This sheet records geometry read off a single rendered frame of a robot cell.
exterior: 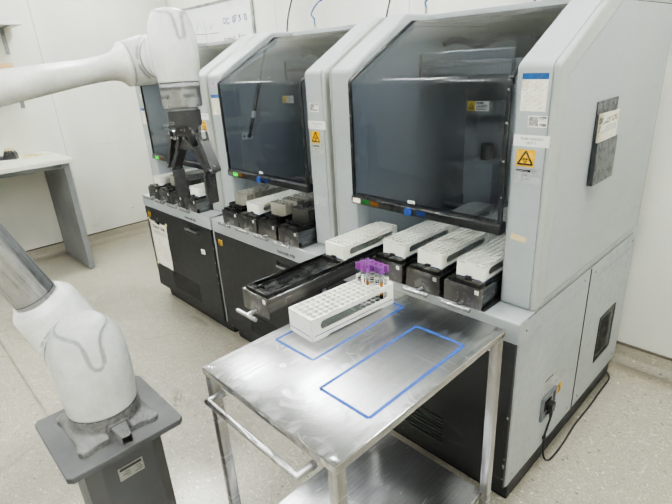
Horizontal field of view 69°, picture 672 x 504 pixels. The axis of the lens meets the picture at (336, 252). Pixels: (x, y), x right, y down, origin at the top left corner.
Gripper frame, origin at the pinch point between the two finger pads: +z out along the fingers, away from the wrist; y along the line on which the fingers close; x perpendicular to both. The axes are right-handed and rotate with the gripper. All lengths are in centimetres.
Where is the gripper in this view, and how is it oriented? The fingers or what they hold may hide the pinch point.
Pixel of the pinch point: (196, 195)
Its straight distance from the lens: 124.6
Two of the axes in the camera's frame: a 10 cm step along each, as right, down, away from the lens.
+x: 6.8, -2.8, 6.8
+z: 0.6, 9.4, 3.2
